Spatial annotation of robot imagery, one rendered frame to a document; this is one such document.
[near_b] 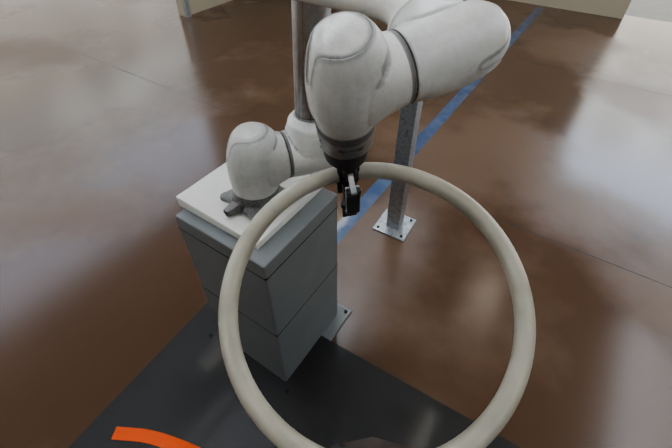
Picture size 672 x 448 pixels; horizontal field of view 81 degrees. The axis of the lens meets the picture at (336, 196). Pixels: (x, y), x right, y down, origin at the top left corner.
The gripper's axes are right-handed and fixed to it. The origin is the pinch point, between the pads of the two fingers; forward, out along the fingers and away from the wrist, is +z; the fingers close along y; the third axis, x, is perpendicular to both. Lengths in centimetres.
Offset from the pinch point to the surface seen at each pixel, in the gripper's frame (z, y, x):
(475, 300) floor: 133, 6, 64
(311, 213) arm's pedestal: 49, -20, -8
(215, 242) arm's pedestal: 45, -14, -40
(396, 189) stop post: 120, -57, 38
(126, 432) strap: 104, 33, -95
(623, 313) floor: 132, 26, 133
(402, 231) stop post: 148, -43, 41
